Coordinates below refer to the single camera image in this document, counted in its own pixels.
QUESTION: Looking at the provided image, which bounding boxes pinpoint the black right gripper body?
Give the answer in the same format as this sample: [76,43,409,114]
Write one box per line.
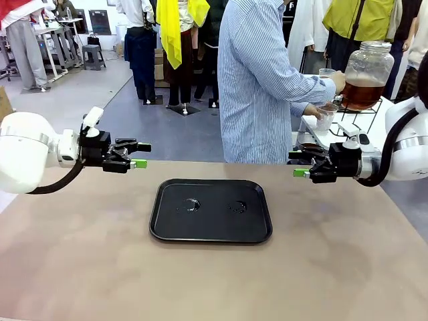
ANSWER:
[328,141,363,180]

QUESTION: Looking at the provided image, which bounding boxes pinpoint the grey plastic stool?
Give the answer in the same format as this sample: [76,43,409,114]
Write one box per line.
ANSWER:
[82,44,107,71]

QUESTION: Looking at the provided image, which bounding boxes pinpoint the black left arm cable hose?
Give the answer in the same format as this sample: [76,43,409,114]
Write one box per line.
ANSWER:
[25,159,86,195]

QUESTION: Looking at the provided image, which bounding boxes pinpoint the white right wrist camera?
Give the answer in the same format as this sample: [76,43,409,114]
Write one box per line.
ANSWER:
[336,121,361,150]

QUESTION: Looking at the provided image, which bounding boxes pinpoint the person right hand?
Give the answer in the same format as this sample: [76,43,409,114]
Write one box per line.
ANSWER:
[329,70,347,96]

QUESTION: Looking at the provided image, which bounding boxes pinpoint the brown cardboard box stack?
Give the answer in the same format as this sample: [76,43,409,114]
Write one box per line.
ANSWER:
[153,48,169,88]

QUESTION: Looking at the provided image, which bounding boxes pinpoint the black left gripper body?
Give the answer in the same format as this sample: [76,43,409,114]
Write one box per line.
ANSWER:
[79,130,118,167]

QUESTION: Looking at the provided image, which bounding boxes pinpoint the short clear iced plastic cup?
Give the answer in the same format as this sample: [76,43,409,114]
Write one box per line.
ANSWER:
[316,103,340,133]

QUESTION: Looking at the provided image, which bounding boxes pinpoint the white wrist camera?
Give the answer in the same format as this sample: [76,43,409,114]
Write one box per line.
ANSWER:
[82,106,105,138]
[336,121,361,150]

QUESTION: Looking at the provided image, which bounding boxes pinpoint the person right forearm striped sleeve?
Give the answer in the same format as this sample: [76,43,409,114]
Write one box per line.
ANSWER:
[280,72,337,101]

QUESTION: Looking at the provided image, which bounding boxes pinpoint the person left forearm striped sleeve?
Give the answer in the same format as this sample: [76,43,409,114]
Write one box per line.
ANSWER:
[289,100,312,118]

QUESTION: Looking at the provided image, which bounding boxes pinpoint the seated person dark clothes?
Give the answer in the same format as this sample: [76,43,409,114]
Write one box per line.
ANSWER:
[55,0,80,19]

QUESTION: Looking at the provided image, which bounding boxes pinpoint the glass drink dispenser brown tea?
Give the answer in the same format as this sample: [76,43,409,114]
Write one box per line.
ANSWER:
[334,40,395,112]

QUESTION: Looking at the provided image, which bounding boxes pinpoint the mannequin white shirt navy skirt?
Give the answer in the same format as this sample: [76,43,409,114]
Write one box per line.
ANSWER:
[116,0,158,104]

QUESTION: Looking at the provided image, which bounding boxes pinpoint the black wire dispenser stand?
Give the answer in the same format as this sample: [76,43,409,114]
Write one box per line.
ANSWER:
[329,98,384,136]

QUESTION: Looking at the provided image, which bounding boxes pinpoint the person left hand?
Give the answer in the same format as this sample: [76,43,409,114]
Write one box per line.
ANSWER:
[304,103,326,121]

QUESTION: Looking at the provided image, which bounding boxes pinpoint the mannequin with yellow scarf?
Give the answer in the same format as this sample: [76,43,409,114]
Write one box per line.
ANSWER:
[156,0,212,116]

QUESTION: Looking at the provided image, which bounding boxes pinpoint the white frame workbench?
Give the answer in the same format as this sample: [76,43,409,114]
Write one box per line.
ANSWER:
[31,16,84,84]

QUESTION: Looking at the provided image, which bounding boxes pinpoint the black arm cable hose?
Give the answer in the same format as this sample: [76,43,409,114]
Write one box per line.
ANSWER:
[25,159,86,195]
[357,107,421,188]

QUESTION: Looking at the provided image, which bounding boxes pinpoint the black plastic serving tray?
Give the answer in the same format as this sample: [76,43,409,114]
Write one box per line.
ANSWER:
[148,178,274,244]

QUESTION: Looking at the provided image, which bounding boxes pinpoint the brown cardboard sheet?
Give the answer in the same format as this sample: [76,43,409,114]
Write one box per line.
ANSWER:
[0,86,16,123]

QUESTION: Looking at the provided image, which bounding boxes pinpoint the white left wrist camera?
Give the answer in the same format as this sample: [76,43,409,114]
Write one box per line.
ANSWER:
[82,106,105,138]

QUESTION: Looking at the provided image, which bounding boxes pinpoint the black monitor screen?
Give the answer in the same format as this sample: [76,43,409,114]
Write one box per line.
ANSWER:
[89,9,112,36]

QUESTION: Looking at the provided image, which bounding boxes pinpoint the person in blue striped shirt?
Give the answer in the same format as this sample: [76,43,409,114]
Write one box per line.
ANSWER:
[217,0,337,165]

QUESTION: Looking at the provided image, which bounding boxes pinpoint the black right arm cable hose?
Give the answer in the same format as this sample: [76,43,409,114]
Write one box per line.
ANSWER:
[357,107,421,188]

